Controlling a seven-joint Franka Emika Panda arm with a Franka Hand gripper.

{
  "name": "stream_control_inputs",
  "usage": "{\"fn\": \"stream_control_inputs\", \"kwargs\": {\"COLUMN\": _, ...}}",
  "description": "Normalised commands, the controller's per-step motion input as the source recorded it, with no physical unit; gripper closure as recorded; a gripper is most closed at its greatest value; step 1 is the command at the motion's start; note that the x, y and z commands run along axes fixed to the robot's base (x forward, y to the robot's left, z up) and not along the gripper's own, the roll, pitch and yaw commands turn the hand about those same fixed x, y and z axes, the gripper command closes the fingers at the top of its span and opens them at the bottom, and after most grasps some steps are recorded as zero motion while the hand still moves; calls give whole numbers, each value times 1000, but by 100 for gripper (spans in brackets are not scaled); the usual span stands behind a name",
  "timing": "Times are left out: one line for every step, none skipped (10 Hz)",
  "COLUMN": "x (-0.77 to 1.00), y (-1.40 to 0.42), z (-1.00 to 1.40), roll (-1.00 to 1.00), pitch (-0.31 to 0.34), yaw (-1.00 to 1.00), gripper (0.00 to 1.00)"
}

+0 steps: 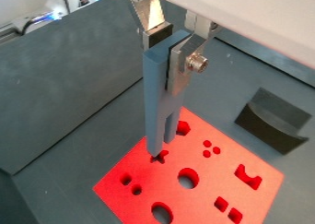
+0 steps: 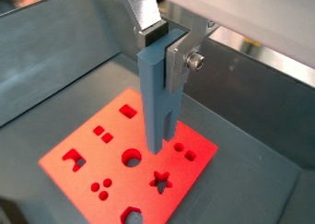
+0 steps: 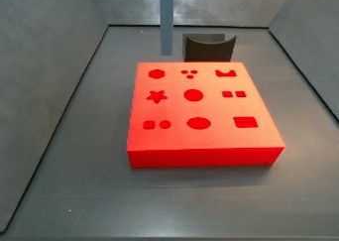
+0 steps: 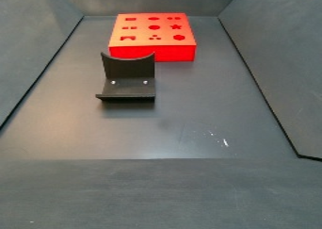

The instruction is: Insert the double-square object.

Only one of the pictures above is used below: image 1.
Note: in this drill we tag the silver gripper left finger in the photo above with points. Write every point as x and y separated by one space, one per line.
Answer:
155 29

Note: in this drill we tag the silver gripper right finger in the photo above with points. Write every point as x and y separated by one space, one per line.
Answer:
186 55

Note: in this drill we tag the blue double-square peg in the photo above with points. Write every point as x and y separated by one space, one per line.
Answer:
163 106

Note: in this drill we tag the black curved block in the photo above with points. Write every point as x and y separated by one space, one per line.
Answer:
274 121

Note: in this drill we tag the red shape-sorting board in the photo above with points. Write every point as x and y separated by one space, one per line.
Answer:
206 180

